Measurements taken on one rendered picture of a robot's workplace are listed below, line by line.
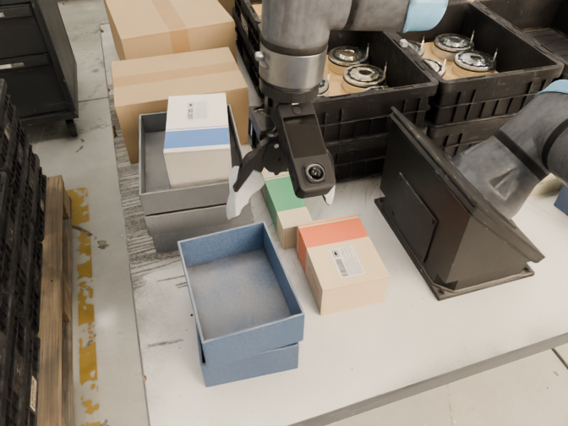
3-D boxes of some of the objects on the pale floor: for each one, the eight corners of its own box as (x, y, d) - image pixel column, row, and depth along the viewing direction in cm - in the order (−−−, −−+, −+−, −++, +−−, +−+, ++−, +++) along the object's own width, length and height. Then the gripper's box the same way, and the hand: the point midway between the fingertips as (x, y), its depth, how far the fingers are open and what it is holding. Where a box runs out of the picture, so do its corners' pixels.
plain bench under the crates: (710, 377, 151) (912, 218, 102) (209, 574, 115) (154, 472, 66) (439, 114, 260) (473, -23, 212) (139, 172, 224) (99, 24, 176)
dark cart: (86, 139, 243) (18, -58, 181) (-10, 156, 233) (-118, -47, 171) (83, 84, 284) (27, -92, 222) (1, 96, 274) (-82, -85, 212)
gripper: (350, 55, 62) (328, 176, 75) (198, 63, 57) (203, 192, 70) (379, 87, 56) (349, 212, 69) (211, 100, 51) (215, 232, 64)
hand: (281, 215), depth 68 cm, fingers open, 14 cm apart
